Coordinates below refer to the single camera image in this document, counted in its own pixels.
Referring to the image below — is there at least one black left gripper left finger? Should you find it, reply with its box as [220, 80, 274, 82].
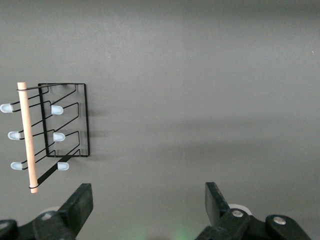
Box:
[0, 183, 94, 240]

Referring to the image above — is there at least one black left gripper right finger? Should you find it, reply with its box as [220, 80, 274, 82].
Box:
[194, 181, 313, 240]

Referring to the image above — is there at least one dark grey table cover sheet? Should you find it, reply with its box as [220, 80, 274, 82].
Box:
[0, 0, 320, 240]

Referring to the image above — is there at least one black wire cup holder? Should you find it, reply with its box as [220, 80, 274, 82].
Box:
[0, 81, 91, 195]

